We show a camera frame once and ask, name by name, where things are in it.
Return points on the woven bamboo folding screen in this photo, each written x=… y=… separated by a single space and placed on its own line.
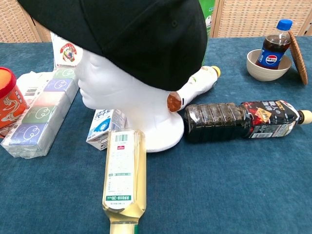
x=248 y=17

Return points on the round woven rattan coaster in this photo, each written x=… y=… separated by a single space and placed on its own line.
x=298 y=58

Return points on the beige ceramic bowl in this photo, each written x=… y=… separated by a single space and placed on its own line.
x=265 y=73

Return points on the white wipes packet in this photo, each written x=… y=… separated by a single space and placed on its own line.
x=31 y=85

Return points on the black baseball cap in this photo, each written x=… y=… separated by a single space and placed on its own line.
x=126 y=36

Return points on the white sugar bag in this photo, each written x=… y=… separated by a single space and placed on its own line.
x=67 y=52

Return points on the blue table mat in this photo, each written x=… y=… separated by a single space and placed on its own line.
x=219 y=182

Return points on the dark coffee plastic bottle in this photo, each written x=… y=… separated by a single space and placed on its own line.
x=219 y=122

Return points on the white drink bottle yellow cap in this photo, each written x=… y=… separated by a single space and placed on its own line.
x=200 y=83

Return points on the white foam mannequin head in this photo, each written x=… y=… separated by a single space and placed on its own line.
x=126 y=97

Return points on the orange instant noodle cup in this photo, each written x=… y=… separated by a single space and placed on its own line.
x=11 y=102

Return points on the green chips can pink lid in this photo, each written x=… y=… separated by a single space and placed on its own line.
x=208 y=14

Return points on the cola bottle blue cap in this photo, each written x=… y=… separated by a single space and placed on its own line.
x=271 y=51

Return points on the pale yellow liquid bottle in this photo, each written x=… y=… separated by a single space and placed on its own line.
x=124 y=170

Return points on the small white blue milk carton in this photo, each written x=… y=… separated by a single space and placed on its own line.
x=104 y=126

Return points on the multicolour tissue pack bundle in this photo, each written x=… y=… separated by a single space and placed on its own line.
x=41 y=117

